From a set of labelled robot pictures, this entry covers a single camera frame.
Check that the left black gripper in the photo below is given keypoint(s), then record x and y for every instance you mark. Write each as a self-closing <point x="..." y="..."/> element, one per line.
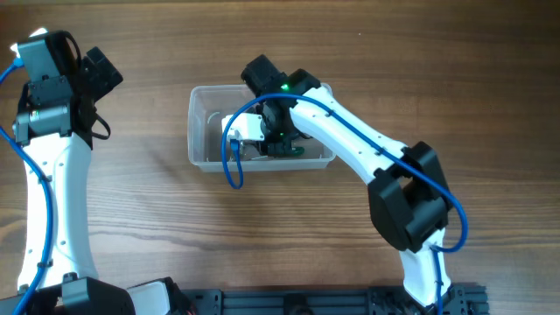
<point x="101" y="73"/>

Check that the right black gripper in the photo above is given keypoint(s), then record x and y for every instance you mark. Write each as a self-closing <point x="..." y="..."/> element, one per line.
<point x="283" y="144"/>

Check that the clear plastic container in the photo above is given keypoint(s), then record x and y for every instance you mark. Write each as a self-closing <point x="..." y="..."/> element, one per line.
<point x="209" y="105"/>

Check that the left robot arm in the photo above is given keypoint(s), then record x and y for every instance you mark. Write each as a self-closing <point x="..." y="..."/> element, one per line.
<point x="53" y="134"/>

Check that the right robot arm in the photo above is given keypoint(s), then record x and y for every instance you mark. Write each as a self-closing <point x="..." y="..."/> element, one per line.
<point x="404" y="184"/>

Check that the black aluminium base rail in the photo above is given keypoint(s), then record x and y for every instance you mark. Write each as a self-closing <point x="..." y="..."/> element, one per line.
<point x="371" y="301"/>

